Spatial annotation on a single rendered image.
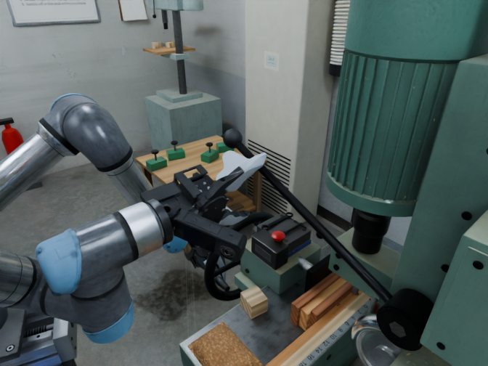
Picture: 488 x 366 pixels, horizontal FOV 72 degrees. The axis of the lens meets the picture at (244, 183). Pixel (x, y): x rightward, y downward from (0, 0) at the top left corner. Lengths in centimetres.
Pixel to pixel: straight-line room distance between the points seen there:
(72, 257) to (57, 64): 295
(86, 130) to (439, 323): 73
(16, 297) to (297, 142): 177
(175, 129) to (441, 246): 239
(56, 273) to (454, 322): 43
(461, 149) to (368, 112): 12
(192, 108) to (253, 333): 223
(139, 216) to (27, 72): 290
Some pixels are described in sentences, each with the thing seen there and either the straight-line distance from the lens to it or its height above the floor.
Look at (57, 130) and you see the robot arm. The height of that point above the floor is 119.
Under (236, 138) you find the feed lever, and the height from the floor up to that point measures 126.
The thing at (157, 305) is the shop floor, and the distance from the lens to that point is 200.
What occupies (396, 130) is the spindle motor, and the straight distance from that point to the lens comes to 48.
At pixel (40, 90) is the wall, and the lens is 337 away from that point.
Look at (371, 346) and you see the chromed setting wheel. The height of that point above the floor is 102.
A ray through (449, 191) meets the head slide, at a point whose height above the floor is 127.
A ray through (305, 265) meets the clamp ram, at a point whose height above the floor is 96.
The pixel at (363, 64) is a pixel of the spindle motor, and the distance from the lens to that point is 47.
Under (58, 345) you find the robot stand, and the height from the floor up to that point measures 75.
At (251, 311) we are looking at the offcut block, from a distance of 73.
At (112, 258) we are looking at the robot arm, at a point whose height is 118.
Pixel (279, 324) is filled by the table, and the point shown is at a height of 90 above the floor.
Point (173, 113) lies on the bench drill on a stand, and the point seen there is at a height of 67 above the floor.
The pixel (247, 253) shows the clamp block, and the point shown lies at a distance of 81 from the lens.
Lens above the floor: 148
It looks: 30 degrees down
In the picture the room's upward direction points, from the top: straight up
